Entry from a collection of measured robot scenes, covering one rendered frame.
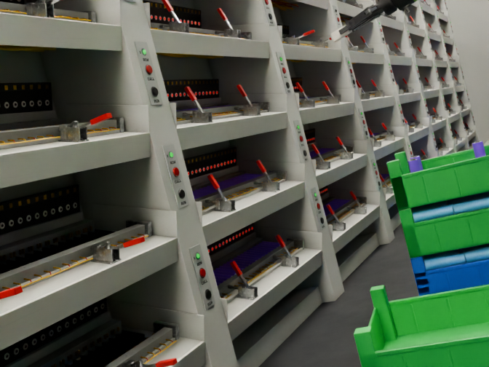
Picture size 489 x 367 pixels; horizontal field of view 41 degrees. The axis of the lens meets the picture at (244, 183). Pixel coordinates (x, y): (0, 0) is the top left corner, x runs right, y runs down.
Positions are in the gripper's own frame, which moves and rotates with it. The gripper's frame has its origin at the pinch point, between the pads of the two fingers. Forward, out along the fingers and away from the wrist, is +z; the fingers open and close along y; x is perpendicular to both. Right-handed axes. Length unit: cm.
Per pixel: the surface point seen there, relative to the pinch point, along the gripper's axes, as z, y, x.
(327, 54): 8.0, 1.3, -3.8
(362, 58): 8.1, 49.1, -4.1
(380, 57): 7, 82, -3
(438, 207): -27, -117, -56
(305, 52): 7.8, -22.3, -3.5
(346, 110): 13.2, 7.7, -23.4
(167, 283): 24, -122, -47
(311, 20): 11.7, 18.0, 13.9
